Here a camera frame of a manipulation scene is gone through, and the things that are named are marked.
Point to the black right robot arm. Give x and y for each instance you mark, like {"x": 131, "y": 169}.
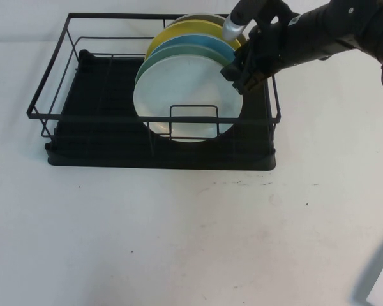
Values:
{"x": 338, "y": 25}

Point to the blue round plate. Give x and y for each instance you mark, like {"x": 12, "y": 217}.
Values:
{"x": 194, "y": 41}

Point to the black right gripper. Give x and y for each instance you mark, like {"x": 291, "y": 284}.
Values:
{"x": 271, "y": 48}

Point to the black plastic drip tray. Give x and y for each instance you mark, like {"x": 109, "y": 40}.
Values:
{"x": 147, "y": 162}

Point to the yellow round plate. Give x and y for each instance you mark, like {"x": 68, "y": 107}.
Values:
{"x": 178, "y": 30}

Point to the light green round plate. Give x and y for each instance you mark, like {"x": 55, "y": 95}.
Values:
{"x": 153, "y": 60}

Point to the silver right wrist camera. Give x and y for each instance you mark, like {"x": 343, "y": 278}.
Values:
{"x": 233, "y": 28}

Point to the grey round plate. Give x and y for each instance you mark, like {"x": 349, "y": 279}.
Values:
{"x": 204, "y": 16}

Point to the white round plate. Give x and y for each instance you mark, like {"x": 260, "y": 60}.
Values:
{"x": 185, "y": 92}

